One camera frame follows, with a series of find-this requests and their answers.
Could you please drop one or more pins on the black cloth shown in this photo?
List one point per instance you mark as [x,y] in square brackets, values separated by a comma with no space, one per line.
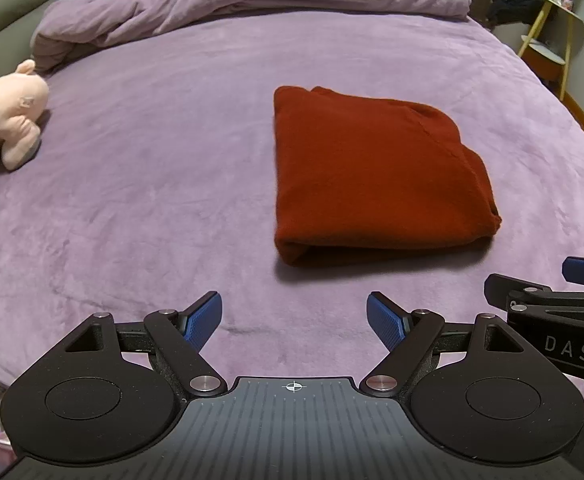
[509,7]

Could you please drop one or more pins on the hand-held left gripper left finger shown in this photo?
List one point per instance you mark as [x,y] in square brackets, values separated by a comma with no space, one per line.
[204,317]

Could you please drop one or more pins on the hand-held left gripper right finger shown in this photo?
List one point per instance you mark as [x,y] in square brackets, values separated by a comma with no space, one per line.
[386,317]

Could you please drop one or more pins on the red knit sweater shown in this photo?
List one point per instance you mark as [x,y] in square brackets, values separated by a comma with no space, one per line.
[371,175]

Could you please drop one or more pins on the purple duvet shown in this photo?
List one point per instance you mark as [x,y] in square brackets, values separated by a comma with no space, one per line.
[252,5]

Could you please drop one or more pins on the purple bed sheet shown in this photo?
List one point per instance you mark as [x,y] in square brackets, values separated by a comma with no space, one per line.
[147,185]

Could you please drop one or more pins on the pink plush toy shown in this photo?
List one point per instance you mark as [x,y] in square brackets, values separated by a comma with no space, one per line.
[12,115]

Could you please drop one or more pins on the yellow-legged side table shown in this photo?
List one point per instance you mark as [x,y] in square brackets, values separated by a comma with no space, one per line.
[546,55]

